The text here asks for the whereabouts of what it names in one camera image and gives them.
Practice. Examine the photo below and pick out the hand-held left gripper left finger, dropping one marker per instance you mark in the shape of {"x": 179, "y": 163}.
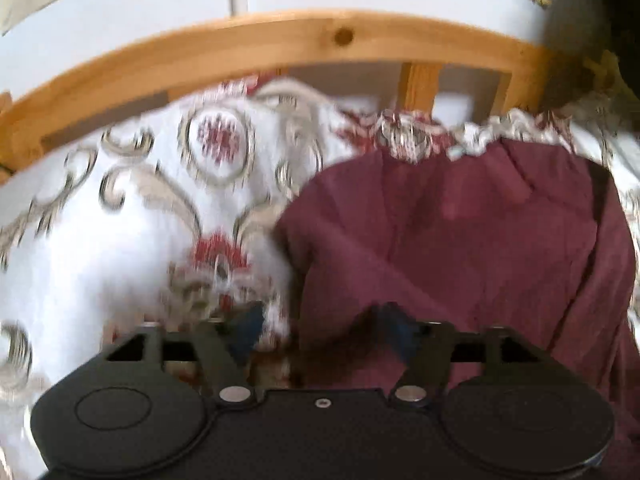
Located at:
{"x": 248, "y": 327}

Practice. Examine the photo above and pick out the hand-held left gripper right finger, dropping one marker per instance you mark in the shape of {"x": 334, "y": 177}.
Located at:
{"x": 397, "y": 330}

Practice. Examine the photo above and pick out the maroon garment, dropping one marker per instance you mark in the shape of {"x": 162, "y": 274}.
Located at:
{"x": 450, "y": 240}

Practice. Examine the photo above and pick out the white floral bedspread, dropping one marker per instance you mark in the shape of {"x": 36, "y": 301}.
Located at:
{"x": 100, "y": 260}

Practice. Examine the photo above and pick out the dark cloth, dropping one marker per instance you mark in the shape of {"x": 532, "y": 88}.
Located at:
{"x": 620, "y": 5}

